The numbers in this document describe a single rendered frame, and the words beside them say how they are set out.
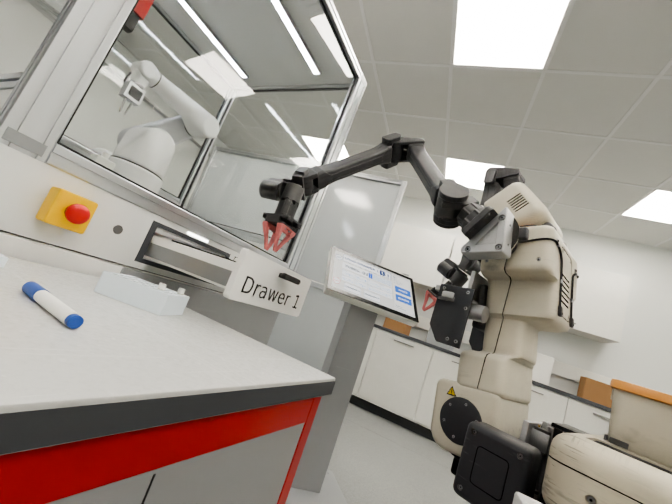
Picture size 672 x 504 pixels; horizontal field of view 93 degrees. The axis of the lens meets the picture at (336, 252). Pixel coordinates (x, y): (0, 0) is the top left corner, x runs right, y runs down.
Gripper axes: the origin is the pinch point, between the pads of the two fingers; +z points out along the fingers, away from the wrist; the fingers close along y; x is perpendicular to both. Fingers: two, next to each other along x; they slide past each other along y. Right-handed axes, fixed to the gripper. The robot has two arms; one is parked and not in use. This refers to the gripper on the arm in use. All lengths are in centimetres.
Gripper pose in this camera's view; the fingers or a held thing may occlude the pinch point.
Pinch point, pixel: (271, 247)
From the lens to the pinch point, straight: 91.8
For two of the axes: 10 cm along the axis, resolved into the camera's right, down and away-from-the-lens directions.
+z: -3.2, 9.2, -2.4
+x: 4.4, 3.7, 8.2
